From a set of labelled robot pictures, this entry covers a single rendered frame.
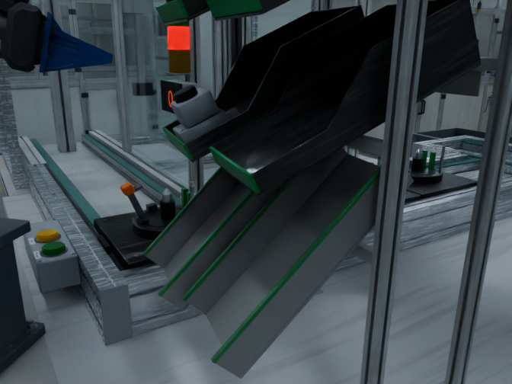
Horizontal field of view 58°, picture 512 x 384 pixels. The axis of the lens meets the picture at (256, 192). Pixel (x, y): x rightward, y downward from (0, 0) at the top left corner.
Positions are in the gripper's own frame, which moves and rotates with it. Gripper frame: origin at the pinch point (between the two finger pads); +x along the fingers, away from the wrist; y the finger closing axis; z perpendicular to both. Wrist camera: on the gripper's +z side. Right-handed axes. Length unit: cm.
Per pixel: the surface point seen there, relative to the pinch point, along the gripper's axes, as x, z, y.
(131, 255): 13.8, -32.1, 16.6
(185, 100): 12.4, -2.7, -3.8
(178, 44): 21, 6, 46
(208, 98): 14.9, -1.8, -4.6
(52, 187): 1, -37, 67
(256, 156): 19.3, -6.4, -12.8
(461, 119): 511, 29, 432
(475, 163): 133, -6, 57
